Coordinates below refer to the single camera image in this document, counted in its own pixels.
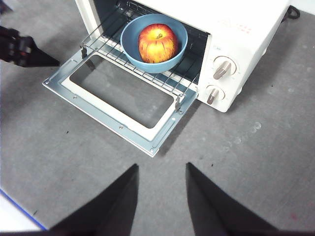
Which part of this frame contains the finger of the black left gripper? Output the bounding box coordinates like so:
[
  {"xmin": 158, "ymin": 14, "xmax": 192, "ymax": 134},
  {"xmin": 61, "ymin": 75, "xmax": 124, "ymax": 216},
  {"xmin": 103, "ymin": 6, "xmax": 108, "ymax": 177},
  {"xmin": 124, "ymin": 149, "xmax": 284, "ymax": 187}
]
[{"xmin": 17, "ymin": 36, "xmax": 61, "ymax": 68}]

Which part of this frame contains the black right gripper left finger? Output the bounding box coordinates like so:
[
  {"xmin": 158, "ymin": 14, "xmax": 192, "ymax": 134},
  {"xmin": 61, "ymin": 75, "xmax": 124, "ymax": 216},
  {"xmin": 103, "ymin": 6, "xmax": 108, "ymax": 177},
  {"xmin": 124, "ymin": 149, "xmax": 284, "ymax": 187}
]
[{"xmin": 50, "ymin": 163, "xmax": 140, "ymax": 232}]

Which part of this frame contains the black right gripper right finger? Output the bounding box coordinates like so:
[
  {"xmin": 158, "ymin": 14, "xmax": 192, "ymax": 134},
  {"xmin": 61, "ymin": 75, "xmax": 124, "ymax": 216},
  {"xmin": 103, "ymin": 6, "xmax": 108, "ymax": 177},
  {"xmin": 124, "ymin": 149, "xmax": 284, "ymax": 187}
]
[{"xmin": 185, "ymin": 162, "xmax": 280, "ymax": 232}]

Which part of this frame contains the glass-window oven door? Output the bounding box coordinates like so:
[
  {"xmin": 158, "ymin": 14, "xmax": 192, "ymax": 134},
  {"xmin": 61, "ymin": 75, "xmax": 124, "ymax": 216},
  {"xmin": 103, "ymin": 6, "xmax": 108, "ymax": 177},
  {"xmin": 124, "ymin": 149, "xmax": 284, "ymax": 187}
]
[{"xmin": 42, "ymin": 53, "xmax": 199, "ymax": 158}]

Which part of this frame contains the blue ribbed bowl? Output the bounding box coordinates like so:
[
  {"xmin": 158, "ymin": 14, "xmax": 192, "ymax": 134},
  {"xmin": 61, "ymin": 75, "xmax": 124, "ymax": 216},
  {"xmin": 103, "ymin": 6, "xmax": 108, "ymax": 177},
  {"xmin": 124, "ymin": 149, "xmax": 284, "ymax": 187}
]
[{"xmin": 120, "ymin": 13, "xmax": 189, "ymax": 74}]

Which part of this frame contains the red yellow apple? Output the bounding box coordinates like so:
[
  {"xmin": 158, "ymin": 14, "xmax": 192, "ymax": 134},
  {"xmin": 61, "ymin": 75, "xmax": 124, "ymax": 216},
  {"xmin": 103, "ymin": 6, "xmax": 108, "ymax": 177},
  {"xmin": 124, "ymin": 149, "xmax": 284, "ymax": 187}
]
[{"xmin": 137, "ymin": 23, "xmax": 179, "ymax": 64}]

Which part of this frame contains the small cream oven knob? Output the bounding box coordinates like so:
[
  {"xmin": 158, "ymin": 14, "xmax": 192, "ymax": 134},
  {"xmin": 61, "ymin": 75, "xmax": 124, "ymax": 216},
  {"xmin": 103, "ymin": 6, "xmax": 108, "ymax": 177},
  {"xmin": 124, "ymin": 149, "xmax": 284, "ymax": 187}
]
[{"xmin": 206, "ymin": 84, "xmax": 226, "ymax": 105}]

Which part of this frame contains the large cream oven knob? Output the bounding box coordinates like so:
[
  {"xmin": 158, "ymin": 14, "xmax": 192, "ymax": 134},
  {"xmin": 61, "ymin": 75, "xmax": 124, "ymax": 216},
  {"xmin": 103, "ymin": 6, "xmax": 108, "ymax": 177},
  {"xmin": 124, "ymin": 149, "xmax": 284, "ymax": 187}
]
[{"xmin": 212, "ymin": 56, "xmax": 237, "ymax": 81}]

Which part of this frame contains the cream Toshiba toaster oven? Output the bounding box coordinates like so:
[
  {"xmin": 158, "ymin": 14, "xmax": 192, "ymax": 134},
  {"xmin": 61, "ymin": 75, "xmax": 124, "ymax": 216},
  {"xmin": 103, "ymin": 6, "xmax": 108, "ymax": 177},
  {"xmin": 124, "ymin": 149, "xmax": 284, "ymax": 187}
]
[{"xmin": 75, "ymin": 0, "xmax": 291, "ymax": 114}]

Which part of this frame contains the metal wire oven rack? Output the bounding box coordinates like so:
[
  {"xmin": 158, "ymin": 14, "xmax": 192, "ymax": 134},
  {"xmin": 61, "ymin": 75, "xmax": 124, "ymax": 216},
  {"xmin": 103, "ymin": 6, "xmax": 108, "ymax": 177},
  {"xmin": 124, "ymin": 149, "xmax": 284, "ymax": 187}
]
[{"xmin": 81, "ymin": 9, "xmax": 200, "ymax": 99}]

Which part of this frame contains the black oven power cord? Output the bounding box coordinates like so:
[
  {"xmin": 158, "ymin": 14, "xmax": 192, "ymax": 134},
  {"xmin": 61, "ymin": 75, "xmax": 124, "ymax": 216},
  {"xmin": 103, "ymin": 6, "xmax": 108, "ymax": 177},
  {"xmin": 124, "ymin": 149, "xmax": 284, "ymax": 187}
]
[{"xmin": 282, "ymin": 4, "xmax": 301, "ymax": 23}]

